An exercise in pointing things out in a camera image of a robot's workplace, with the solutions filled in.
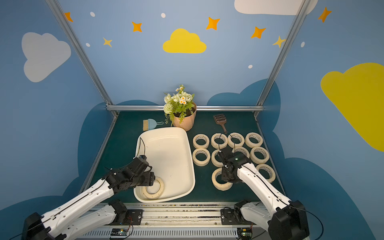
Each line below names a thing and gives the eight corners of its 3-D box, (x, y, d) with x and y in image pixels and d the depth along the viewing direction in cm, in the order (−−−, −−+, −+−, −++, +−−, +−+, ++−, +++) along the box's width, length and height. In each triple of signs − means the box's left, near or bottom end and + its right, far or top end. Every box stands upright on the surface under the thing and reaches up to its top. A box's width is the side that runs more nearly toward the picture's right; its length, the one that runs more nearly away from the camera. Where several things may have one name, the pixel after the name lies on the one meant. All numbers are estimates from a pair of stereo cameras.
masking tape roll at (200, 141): (192, 148, 103) (192, 146, 100) (192, 136, 110) (192, 133, 107) (209, 148, 103) (210, 146, 100) (208, 136, 110) (209, 133, 107)
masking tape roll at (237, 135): (228, 147, 103) (229, 144, 101) (226, 135, 110) (227, 132, 107) (244, 147, 103) (246, 144, 101) (241, 135, 110) (242, 132, 107)
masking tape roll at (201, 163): (192, 166, 94) (192, 164, 92) (192, 150, 102) (192, 148, 99) (210, 166, 94) (211, 164, 92) (209, 150, 102) (210, 148, 99)
